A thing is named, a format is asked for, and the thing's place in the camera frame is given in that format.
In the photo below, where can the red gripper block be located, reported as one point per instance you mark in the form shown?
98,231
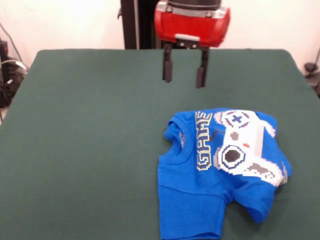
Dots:
192,25

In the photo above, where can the blue printed shirt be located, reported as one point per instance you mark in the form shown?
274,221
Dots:
200,180

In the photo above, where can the dark green tablecloth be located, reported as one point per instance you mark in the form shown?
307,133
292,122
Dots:
75,137

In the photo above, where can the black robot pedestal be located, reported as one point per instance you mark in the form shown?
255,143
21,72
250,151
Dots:
140,25

